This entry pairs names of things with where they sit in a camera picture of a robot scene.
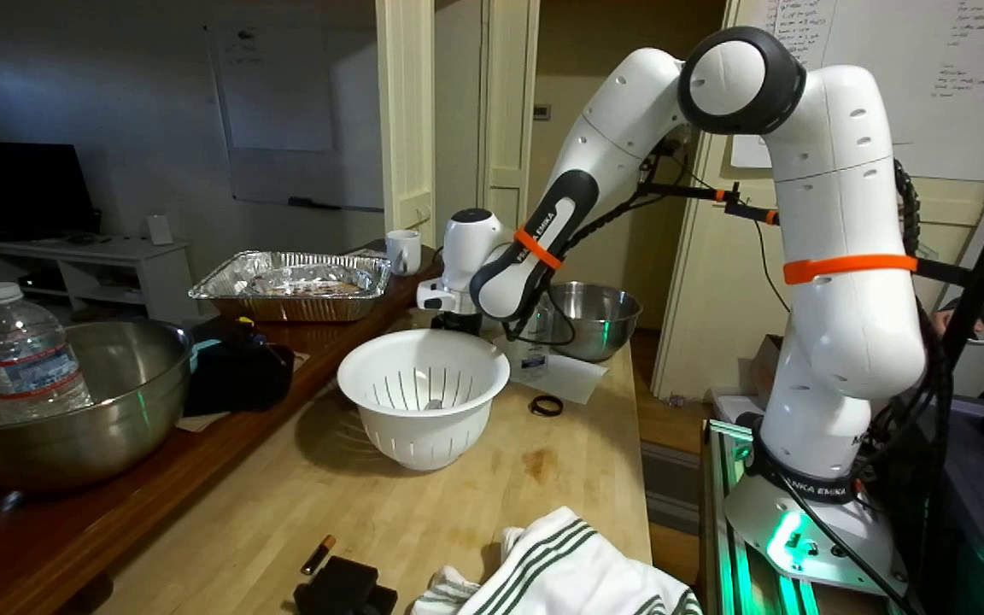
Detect white mug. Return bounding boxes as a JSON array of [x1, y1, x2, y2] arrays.
[[385, 229, 423, 277]]

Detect white plastic colander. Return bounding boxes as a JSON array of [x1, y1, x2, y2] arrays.
[[337, 329, 511, 472]]

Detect white paper sheet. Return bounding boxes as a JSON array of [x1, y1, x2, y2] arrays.
[[495, 336, 609, 406]]

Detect small steel bowl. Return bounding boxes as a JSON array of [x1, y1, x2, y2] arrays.
[[533, 282, 643, 364]]

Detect aluminium foil tray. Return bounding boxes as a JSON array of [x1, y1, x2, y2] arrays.
[[188, 250, 393, 324]]

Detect black bag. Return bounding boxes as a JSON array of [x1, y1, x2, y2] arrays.
[[183, 317, 296, 418]]

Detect brown battery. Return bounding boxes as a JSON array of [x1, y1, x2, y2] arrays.
[[300, 534, 338, 577]]

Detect white green-striped towel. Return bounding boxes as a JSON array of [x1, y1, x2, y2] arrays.
[[410, 506, 704, 615]]

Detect black clamp block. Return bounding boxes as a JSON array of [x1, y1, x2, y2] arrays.
[[293, 555, 399, 615]]

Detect cardboard box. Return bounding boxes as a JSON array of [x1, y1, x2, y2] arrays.
[[747, 334, 785, 408]]

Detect white low shelf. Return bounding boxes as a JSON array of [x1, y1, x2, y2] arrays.
[[0, 236, 196, 325]]

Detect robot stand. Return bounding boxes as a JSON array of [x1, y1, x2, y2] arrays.
[[700, 417, 922, 615]]

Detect large steel bowl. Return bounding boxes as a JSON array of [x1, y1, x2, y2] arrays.
[[0, 319, 195, 498]]

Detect clear plastic water bottle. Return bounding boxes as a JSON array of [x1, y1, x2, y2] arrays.
[[0, 282, 94, 425]]

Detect dark television screen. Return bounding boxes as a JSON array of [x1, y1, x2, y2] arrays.
[[0, 140, 103, 242]]

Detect person's hand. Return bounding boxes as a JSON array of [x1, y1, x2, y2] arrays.
[[934, 307, 984, 337]]

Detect whiteboard with writing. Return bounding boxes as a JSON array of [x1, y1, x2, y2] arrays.
[[729, 0, 984, 184]]

